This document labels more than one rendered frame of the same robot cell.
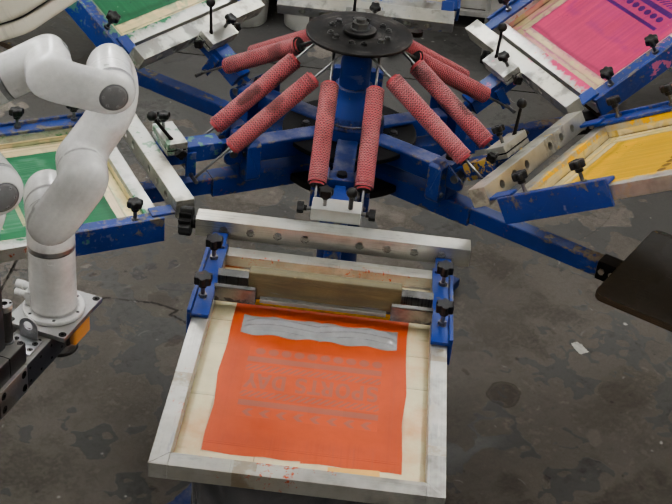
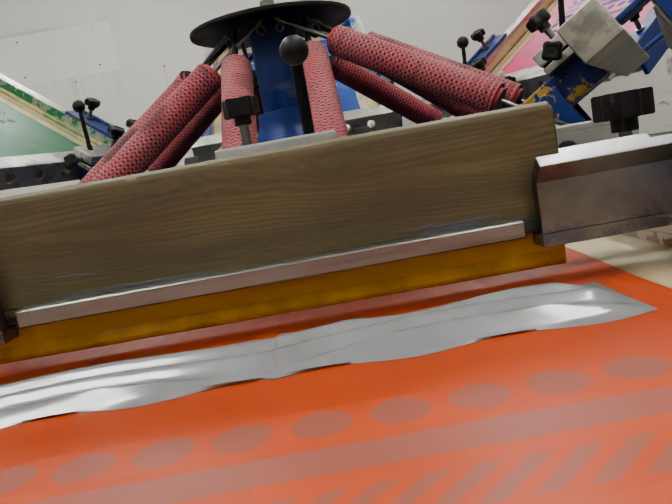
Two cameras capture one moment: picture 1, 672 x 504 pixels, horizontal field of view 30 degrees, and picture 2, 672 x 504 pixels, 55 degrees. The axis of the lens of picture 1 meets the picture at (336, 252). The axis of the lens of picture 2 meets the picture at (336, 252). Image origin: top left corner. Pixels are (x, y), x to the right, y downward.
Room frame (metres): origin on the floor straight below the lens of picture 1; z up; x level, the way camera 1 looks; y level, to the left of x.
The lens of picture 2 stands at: (2.00, -0.01, 1.05)
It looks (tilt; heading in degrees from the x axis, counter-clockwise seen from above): 8 degrees down; 358
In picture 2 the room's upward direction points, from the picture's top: 10 degrees counter-clockwise
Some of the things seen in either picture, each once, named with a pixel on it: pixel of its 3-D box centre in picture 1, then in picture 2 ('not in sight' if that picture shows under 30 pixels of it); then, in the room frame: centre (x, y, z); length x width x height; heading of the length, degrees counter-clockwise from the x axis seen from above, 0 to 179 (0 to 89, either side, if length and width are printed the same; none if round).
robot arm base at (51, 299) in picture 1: (46, 275); not in sight; (2.07, 0.58, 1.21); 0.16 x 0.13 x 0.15; 74
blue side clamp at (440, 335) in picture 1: (440, 312); not in sight; (2.42, -0.26, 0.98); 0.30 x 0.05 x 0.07; 179
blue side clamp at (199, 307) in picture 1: (208, 285); not in sight; (2.43, 0.29, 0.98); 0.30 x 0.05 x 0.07; 179
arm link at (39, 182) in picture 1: (49, 214); not in sight; (2.05, 0.56, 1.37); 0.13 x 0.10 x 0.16; 17
